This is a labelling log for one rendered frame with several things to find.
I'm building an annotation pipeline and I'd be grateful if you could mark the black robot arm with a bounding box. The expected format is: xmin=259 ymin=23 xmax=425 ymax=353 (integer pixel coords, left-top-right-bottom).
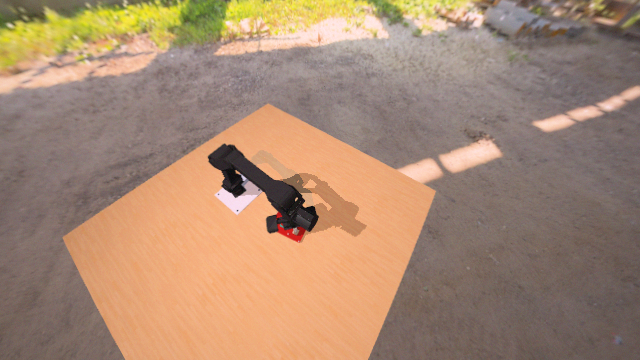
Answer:
xmin=208 ymin=143 xmax=319 ymax=232

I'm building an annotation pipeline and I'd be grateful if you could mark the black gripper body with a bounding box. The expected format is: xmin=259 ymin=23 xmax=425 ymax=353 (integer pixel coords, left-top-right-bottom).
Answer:
xmin=266 ymin=206 xmax=317 ymax=234

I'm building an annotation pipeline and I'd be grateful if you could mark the red circuit board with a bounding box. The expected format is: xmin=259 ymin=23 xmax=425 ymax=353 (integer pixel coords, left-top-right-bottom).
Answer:
xmin=276 ymin=212 xmax=306 ymax=243

